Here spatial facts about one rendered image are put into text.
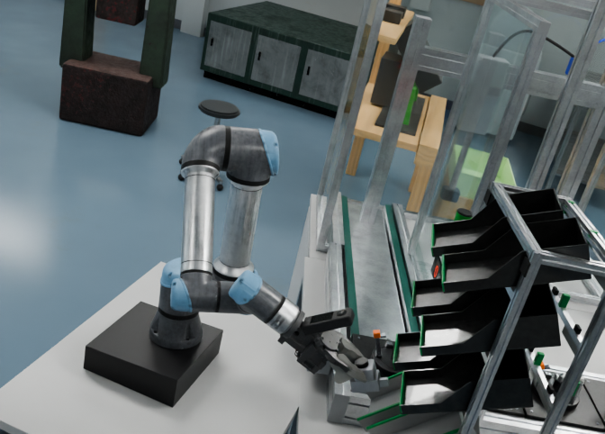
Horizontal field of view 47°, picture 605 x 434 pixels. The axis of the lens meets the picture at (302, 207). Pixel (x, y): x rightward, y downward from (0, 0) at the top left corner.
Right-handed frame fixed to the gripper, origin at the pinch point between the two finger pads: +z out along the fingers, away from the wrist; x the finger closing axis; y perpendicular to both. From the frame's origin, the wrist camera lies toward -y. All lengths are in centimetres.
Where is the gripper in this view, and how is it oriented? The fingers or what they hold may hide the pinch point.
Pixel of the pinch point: (365, 368)
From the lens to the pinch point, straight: 163.0
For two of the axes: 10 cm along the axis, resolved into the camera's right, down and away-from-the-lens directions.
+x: -1.9, 3.8, -9.0
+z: 7.8, 6.1, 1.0
